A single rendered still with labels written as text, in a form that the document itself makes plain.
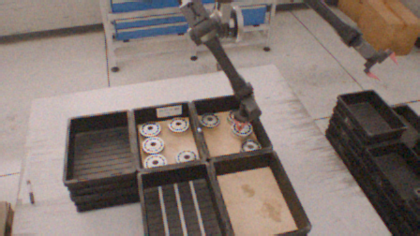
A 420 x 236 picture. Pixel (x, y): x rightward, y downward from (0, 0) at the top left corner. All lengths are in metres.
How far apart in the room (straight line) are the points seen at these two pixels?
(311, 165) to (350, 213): 0.31
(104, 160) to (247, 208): 0.68
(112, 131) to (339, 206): 1.14
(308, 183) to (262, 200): 0.35
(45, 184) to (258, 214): 1.01
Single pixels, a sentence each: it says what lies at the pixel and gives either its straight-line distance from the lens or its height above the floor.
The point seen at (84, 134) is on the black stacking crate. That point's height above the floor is 0.83.
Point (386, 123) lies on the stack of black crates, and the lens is 2.59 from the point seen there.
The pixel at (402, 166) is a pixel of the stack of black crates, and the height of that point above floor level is 0.38.
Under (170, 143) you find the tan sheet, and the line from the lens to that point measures 1.67.
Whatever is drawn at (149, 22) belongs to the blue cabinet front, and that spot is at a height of 0.47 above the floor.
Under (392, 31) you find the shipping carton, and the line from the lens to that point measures 4.19.
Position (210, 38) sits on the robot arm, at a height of 1.43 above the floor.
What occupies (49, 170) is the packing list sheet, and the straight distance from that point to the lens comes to 1.88.
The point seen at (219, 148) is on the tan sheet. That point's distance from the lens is 1.65.
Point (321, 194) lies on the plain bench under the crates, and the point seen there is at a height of 0.70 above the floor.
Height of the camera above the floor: 2.06
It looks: 44 degrees down
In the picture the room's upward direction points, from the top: 1 degrees clockwise
